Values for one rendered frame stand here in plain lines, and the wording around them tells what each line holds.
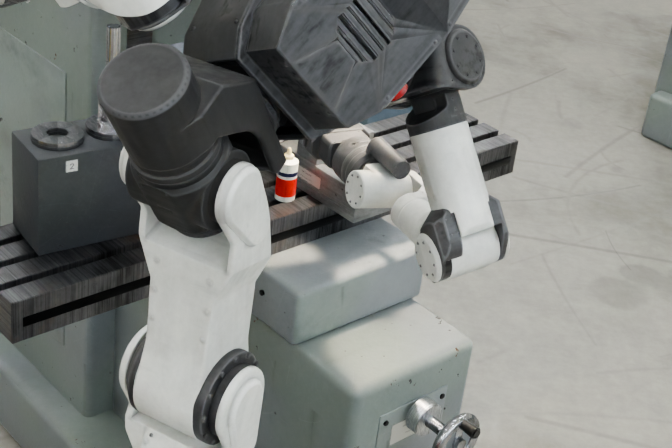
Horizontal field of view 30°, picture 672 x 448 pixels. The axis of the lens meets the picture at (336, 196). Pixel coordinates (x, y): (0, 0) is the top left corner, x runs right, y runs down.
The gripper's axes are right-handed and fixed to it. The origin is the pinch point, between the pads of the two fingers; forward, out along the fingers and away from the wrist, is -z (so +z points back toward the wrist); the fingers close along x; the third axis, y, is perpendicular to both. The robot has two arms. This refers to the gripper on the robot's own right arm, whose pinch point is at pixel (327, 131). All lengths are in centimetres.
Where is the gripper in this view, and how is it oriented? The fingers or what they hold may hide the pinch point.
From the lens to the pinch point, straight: 232.6
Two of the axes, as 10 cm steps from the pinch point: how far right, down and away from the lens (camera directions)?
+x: -8.9, 1.2, -4.3
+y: -1.1, 8.8, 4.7
